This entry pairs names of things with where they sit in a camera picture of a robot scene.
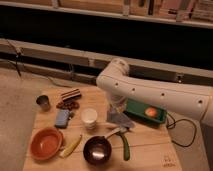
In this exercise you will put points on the striped chocolate wafer block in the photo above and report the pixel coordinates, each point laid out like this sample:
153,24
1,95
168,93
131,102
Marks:
71,94

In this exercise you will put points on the dark brown bowl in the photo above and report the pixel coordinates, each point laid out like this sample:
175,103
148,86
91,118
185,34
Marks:
97,150

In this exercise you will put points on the orange fruit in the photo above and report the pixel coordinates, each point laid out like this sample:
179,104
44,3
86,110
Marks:
151,112

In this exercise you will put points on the blue sponge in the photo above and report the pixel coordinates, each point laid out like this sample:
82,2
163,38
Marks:
62,119

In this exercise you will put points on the grey-blue towel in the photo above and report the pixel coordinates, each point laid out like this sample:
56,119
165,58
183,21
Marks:
119,118

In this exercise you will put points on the wooden board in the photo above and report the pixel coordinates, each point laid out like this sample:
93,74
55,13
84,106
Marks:
151,148

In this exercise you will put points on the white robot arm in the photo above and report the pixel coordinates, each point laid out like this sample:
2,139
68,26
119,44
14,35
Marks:
193,101

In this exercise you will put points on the small metal cup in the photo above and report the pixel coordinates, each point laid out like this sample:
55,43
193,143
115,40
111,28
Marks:
43,102

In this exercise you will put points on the white paper cup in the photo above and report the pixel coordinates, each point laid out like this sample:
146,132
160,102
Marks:
89,118

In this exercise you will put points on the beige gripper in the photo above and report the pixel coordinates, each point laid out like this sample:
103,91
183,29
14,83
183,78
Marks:
119,108

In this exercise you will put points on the green plastic tray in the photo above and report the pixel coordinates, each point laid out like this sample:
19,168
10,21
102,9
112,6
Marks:
137,109

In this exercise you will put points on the orange plastic bowl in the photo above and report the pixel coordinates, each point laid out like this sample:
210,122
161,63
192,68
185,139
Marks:
46,143

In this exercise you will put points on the yellow banana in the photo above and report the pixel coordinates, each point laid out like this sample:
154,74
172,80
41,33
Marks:
70,148

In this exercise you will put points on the bunch of dark grapes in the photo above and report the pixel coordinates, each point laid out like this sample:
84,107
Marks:
68,105

